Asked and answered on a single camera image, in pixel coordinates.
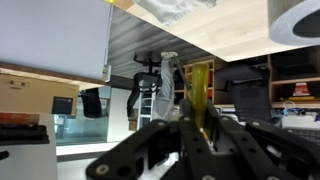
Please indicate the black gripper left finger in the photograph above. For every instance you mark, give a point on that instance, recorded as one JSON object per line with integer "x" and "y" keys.
{"x": 195, "y": 157}

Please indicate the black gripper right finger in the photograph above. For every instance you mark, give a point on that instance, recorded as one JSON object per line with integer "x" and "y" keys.
{"x": 236, "y": 154}

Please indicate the person in grey clothes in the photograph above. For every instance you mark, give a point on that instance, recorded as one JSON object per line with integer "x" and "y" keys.
{"x": 164, "y": 101}

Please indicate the black office chair near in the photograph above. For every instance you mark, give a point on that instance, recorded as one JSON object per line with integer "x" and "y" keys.
{"x": 249, "y": 88}

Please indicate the black office chair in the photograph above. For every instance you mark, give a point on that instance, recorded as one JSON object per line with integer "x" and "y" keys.
{"x": 149, "y": 80}
{"x": 249, "y": 88}

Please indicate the black office chair far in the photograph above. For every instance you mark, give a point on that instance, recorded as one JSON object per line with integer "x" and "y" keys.
{"x": 149, "y": 80}

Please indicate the grey metal cylinder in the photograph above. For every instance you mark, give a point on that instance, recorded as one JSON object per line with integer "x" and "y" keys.
{"x": 294, "y": 22}

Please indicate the white crumpled cloth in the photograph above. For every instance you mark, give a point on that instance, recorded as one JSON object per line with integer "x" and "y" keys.
{"x": 169, "y": 12}

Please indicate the cardboard box with dark panel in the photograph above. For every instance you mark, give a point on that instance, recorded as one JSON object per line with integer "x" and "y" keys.
{"x": 27, "y": 95}

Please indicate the yellow T-handle hex key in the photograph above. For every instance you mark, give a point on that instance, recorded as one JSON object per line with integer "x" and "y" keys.
{"x": 199, "y": 93}

